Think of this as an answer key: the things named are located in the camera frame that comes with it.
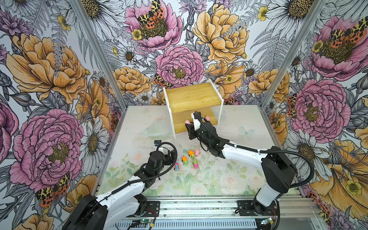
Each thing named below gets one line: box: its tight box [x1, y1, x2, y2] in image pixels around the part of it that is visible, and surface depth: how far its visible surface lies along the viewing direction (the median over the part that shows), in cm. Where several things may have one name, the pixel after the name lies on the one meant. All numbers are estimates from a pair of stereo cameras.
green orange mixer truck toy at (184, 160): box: [181, 156, 188, 166], surface depth 91 cm
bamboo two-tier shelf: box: [162, 79, 224, 140], surface depth 81 cm
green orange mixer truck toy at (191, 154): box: [188, 149, 196, 160], surface depth 93 cm
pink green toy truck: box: [192, 158, 200, 170], surface depth 90 cm
